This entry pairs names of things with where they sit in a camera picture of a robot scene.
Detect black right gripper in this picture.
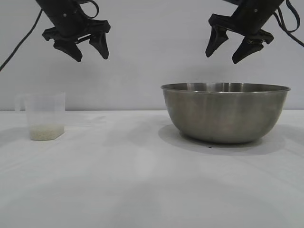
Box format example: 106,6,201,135
205,0,279,65

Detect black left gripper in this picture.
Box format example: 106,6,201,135
35,0,112,63

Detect stainless steel bowl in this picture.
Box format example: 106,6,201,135
160,82,291,144

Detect translucent plastic measuring cup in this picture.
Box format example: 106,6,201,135
15,92,67,141

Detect white rice grains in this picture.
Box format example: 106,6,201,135
30,124,65,141

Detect black left gripper cable loop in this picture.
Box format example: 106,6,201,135
79,0,99,19

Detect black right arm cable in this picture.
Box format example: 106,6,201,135
272,0,304,47

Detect long black left arm cable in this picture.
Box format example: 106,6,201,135
0,9,43,71

